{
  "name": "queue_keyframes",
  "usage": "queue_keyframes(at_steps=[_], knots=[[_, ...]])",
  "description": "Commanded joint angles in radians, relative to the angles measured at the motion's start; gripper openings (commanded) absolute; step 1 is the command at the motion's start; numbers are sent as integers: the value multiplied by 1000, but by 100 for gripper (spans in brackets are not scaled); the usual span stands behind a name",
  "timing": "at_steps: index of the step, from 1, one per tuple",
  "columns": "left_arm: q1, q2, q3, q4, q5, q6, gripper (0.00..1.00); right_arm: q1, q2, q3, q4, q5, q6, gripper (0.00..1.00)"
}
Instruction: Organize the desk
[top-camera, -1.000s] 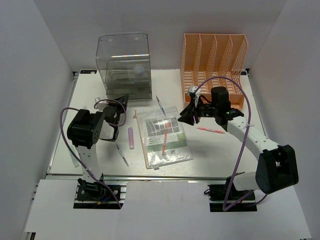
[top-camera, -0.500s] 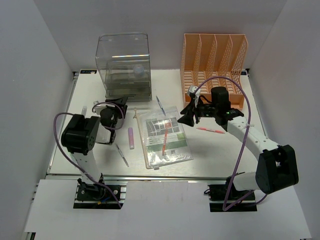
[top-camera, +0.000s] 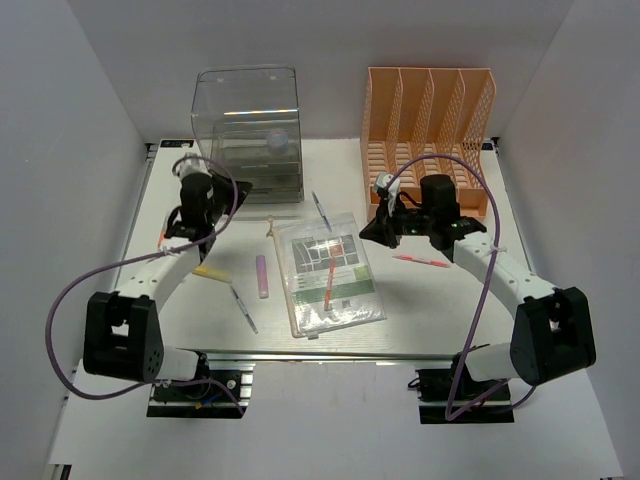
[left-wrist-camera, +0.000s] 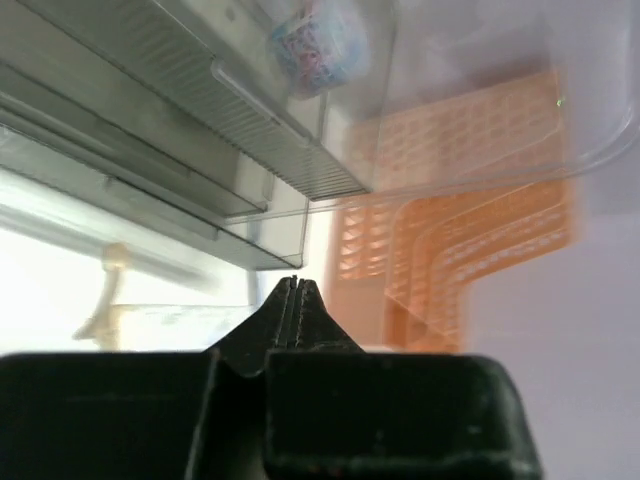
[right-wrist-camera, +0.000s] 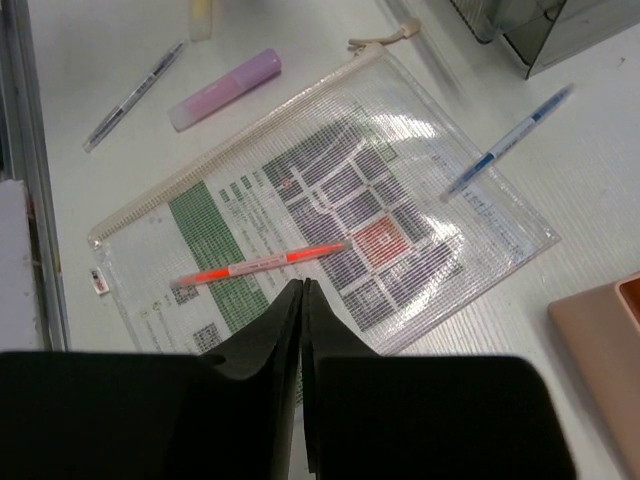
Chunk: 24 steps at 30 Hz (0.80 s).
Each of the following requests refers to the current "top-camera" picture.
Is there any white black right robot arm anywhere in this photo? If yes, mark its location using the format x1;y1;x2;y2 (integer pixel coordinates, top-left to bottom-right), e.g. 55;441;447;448
360;172;596;399

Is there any clear grey drawer organizer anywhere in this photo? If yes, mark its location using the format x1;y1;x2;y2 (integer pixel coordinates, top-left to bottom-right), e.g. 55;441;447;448
191;65;304;204

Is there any clear mesh zipper pouch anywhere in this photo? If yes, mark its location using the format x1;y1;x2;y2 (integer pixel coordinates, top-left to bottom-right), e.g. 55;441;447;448
267;213;386;339

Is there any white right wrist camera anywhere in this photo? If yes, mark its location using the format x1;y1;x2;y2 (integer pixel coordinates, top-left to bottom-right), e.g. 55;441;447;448
371;172;401;199

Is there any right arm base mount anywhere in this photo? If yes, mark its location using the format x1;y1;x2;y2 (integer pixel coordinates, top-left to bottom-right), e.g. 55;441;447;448
407;367;514;425

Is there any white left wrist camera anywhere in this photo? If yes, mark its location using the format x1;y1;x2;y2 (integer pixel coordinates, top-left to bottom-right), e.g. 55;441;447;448
171;154;208;180

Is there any clear paper clip tub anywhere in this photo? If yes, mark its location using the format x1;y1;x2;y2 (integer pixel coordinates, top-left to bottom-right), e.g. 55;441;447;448
266;129;289;156

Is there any purple highlighter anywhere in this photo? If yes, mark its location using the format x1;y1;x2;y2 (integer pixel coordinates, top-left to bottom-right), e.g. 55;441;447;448
256;255;269;299

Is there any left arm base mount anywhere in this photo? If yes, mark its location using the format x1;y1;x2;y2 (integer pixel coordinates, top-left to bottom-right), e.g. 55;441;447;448
146;362;254;419

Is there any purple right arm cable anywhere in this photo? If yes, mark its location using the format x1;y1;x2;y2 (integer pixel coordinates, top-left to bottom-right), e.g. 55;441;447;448
387;153;537;422

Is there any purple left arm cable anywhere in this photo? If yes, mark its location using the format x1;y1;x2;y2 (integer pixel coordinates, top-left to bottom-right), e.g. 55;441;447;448
45;155;245;417

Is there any orange file rack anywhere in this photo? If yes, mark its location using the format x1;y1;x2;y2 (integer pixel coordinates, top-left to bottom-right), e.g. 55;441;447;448
360;67;496;220

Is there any blue white pen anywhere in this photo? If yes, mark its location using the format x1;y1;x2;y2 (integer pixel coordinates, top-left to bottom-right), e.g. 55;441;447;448
311;191;332;232

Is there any grey white pen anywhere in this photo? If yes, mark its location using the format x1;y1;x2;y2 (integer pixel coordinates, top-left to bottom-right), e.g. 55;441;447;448
229;285;259;335

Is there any orange red pen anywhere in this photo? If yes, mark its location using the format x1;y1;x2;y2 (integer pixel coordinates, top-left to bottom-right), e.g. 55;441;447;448
323;257;336;311

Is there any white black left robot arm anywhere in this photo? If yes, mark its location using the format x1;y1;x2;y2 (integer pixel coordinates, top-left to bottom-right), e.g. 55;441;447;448
83;170;252;399

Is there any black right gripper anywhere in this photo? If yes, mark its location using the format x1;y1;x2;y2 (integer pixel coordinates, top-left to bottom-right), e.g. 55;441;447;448
360;195;436;249

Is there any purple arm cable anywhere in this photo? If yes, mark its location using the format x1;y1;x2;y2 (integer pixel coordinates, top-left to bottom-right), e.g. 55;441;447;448
387;153;537;422
45;155;245;417

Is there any pink red pen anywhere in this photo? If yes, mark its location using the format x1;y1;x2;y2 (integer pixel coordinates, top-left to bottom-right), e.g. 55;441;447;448
392;255;451;268

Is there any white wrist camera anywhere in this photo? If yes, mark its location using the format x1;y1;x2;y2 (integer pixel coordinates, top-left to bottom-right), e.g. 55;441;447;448
371;172;401;199
171;154;208;180

